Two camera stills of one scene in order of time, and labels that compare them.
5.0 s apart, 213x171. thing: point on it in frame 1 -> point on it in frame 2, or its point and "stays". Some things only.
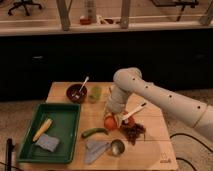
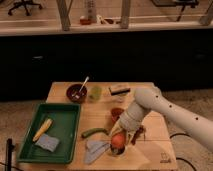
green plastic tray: x=51 y=134 stays
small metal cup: x=117 y=147 stays
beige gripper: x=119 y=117 -> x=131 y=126
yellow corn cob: x=43 y=130 stays
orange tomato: x=110 y=123 -> x=118 y=140
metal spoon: x=87 y=78 stays
